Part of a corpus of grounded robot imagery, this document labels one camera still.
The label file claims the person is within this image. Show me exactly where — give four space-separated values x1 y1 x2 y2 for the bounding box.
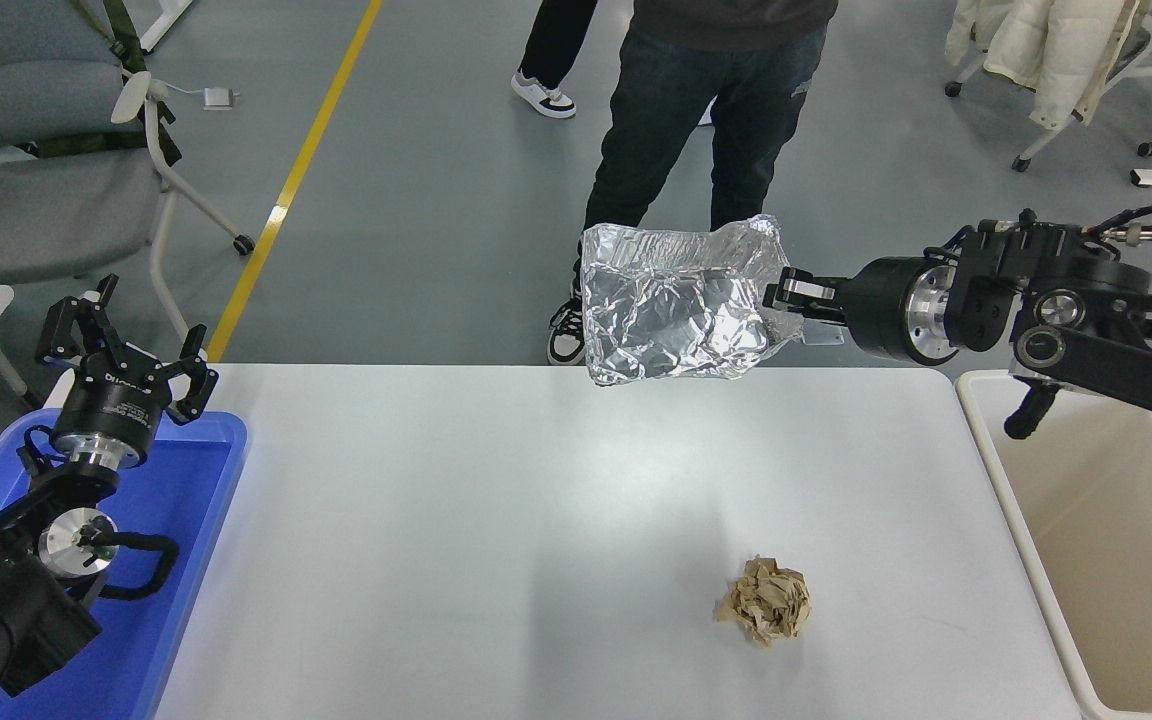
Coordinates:
511 0 599 121
546 0 839 367

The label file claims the grey office chair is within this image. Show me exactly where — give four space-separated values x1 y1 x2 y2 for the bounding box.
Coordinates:
0 0 257 341

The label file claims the tan paper ball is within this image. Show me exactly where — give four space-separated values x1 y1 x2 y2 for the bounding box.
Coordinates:
716 555 813 649

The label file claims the white power adapter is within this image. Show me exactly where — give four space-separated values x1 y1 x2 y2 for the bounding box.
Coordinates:
168 85 237 111

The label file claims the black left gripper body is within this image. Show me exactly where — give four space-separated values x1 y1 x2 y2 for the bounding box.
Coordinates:
48 350 174 456

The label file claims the cream padded coat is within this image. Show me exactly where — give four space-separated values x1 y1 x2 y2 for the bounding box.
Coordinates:
944 0 1152 129

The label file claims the blue plastic tray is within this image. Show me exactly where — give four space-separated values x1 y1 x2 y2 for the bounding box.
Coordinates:
0 408 249 720

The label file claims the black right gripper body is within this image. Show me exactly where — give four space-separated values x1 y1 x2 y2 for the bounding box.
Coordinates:
836 257 939 366

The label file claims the dark green strap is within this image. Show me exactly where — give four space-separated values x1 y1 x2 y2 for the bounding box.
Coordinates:
16 0 182 166

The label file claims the silver foil tray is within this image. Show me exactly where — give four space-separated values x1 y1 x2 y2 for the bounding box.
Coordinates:
579 213 805 388

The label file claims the large pale plastic bin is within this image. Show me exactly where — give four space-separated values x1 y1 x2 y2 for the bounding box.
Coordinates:
954 368 1152 720

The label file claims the white table leg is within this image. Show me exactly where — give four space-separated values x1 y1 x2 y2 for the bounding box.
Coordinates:
139 0 195 54

